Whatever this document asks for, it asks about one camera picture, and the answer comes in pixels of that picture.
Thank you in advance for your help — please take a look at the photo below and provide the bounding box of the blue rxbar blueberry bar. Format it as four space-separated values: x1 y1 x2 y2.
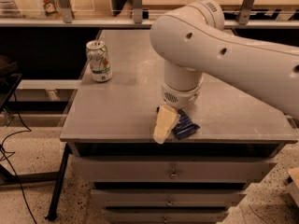
171 109 199 140

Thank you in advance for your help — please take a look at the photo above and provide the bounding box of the wooden box at right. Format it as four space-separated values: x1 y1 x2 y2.
286 167 299 207

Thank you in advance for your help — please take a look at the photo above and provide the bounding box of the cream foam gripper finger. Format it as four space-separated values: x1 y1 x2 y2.
153 105 180 144

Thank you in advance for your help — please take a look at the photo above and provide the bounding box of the green white 7up can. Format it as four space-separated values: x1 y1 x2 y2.
86 40 112 82

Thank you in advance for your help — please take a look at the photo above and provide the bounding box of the black floor cable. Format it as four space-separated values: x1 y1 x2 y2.
0 91 38 224

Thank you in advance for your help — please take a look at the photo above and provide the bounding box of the black desk leg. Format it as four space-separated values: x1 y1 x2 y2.
46 145 71 221

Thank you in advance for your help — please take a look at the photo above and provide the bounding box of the top drawer with handle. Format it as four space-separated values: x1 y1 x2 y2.
75 156 276 183

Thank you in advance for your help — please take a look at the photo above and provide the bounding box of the grey drawer cabinet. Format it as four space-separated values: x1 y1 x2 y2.
59 28 299 224

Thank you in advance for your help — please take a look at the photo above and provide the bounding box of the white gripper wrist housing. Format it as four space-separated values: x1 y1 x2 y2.
162 76 203 109

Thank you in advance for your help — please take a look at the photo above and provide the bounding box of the drawer with handle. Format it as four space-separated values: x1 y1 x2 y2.
91 189 246 208
75 156 276 183
103 209 228 224

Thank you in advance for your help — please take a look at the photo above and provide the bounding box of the grey shelf rail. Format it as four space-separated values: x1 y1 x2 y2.
0 18 299 29

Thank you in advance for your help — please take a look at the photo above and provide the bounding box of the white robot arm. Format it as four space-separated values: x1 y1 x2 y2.
149 0 299 119

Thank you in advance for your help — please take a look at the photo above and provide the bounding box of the middle drawer with handle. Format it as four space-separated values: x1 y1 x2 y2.
91 189 246 208

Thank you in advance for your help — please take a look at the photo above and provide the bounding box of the bottom drawer with handle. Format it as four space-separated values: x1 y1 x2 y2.
103 209 228 224

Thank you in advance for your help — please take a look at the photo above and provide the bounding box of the black chair at left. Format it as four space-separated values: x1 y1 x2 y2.
0 55 22 112

